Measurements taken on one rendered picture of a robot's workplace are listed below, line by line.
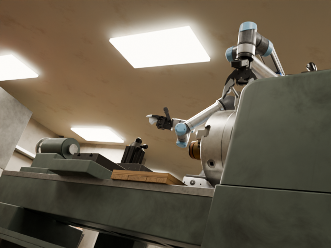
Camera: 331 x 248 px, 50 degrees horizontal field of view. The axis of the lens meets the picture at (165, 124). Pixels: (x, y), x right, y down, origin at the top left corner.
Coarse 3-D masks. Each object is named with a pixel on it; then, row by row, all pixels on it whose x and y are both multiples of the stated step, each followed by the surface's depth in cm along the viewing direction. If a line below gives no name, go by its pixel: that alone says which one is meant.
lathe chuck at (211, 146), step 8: (216, 112) 139; (224, 112) 136; (232, 112) 133; (208, 120) 135; (216, 120) 132; (224, 120) 130; (216, 128) 129; (208, 136) 130; (216, 136) 127; (200, 144) 131; (208, 144) 129; (216, 144) 126; (200, 152) 130; (208, 152) 128; (216, 152) 126; (216, 160) 126; (208, 168) 129; (216, 168) 127; (208, 176) 131; (216, 176) 129; (216, 184) 132
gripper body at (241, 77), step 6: (240, 54) 152; (246, 54) 151; (252, 60) 154; (246, 66) 150; (234, 72) 151; (240, 72) 150; (246, 72) 149; (240, 78) 149; (246, 78) 148; (240, 84) 155; (246, 84) 154
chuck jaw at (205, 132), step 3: (204, 129) 133; (207, 129) 132; (198, 132) 136; (201, 132) 135; (204, 132) 132; (207, 132) 132; (198, 135) 136; (201, 135) 135; (204, 135) 132; (198, 138) 135; (198, 141) 140; (198, 144) 140; (198, 147) 143
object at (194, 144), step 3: (195, 141) 150; (192, 144) 149; (195, 144) 147; (189, 147) 149; (192, 147) 148; (195, 147) 146; (189, 150) 149; (192, 150) 148; (195, 150) 146; (198, 150) 145; (189, 153) 149; (192, 153) 148; (195, 153) 146; (198, 153) 145; (192, 156) 149; (195, 156) 147; (198, 156) 146; (198, 159) 148
